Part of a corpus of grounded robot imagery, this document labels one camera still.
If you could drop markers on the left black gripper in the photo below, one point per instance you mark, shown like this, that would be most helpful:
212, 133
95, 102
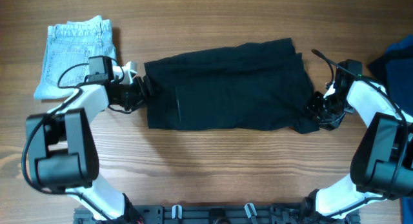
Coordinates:
141, 97

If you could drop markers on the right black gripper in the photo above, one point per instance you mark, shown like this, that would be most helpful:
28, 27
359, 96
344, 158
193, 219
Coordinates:
329, 124

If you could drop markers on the black shorts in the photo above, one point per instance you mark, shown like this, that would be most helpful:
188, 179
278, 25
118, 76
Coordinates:
259, 86

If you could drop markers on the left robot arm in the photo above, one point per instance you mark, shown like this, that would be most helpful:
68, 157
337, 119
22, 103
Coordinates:
60, 156

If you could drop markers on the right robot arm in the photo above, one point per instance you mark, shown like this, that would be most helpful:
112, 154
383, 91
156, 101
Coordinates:
381, 168

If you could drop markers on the blue clothes pile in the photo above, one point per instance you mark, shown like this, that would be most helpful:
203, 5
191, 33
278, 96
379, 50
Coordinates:
394, 70

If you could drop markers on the folded light blue jeans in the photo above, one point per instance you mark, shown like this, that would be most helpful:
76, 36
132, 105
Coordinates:
68, 49

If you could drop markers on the black aluminium base frame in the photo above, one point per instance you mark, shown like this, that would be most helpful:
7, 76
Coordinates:
276, 213

